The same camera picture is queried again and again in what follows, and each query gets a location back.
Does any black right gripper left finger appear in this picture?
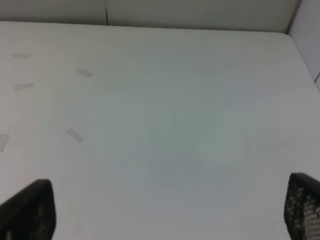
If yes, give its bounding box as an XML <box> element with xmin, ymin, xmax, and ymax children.
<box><xmin>0</xmin><ymin>179</ymin><xmax>57</xmax><ymax>240</ymax></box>

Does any clear tape strip lower right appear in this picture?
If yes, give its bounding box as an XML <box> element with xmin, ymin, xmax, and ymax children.
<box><xmin>0</xmin><ymin>133</ymin><xmax>9</xmax><ymax>152</ymax></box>

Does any clear tape strip near shorts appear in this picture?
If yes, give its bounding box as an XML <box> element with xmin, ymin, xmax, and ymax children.
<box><xmin>12</xmin><ymin>52</ymin><xmax>31</xmax><ymax>59</ymax></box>

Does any clear tape strip upper right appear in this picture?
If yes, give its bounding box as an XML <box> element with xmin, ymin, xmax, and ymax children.
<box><xmin>76</xmin><ymin>68</ymin><xmax>93</xmax><ymax>77</ymax></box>

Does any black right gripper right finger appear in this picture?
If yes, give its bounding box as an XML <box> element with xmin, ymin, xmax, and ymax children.
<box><xmin>283</xmin><ymin>172</ymin><xmax>320</xmax><ymax>240</ymax></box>

